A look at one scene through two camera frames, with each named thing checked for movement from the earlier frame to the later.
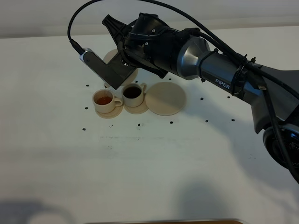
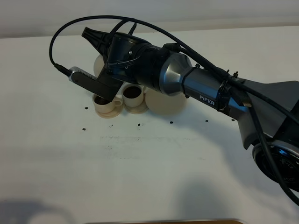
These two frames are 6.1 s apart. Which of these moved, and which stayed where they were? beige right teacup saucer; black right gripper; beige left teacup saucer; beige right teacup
Moved: black right gripper
Stayed: beige right teacup; beige right teacup saucer; beige left teacup saucer
